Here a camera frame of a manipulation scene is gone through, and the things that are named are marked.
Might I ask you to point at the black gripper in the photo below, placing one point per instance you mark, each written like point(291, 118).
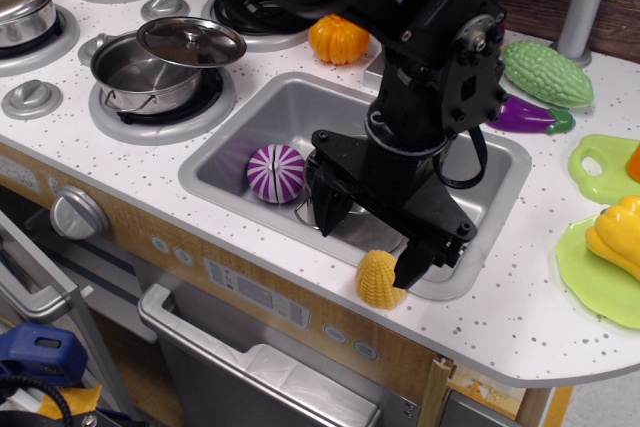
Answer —
point(406, 190)

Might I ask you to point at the yellow toy corn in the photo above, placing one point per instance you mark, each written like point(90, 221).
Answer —
point(375, 278)

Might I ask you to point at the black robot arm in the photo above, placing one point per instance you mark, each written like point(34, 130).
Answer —
point(441, 77)

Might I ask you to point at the steel pot in sink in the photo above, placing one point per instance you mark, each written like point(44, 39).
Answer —
point(359, 228)

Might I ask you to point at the grey toy sink basin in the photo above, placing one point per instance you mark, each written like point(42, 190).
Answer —
point(287, 110)

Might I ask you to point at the steel pot lid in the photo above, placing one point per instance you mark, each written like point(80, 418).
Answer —
point(191, 42)

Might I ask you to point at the steel pot on stove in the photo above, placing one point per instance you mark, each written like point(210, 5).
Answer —
point(133, 80)

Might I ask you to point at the steel lidded pot far left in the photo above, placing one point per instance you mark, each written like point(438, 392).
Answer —
point(23, 21)

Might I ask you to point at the purple white striped toy onion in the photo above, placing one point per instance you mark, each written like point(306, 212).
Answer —
point(275, 173)

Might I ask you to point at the purple toy eggplant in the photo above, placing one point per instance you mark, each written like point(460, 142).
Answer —
point(517, 115)

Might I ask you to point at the orange toy pumpkin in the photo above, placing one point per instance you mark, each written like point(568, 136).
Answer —
point(337, 41)

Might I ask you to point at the silver dishwasher door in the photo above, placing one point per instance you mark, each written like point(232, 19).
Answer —
point(267, 382)

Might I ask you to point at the green toy bitter gourd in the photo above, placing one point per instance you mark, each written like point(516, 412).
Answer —
point(546, 75)

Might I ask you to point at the yellow toy bell pepper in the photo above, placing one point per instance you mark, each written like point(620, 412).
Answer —
point(614, 236)

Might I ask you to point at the light green toy plate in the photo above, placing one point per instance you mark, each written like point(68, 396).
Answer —
point(599, 285)

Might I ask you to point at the green toy cutting board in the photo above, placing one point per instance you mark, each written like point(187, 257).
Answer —
point(598, 167)

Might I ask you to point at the black stove burner back right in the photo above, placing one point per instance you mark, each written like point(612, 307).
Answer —
point(265, 26)

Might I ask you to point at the orange toy item right edge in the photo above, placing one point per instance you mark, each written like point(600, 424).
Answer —
point(633, 164)

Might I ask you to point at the silver oven knob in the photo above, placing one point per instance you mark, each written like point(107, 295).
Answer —
point(74, 215)

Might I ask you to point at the grey stove knob middle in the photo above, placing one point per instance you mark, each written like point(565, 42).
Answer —
point(156, 9)

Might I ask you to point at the grey stove knob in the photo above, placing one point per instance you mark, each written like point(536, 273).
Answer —
point(31, 100)
point(156, 9)

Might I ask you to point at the grey vertical pole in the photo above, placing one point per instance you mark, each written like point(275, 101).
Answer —
point(574, 37)

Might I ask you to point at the blue clamp tool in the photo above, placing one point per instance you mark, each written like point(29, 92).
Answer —
point(47, 353)

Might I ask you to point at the grey stove knob front left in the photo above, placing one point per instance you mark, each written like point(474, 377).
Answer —
point(31, 100)

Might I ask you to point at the silver oven door handle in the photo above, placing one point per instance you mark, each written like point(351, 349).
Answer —
point(30, 281)

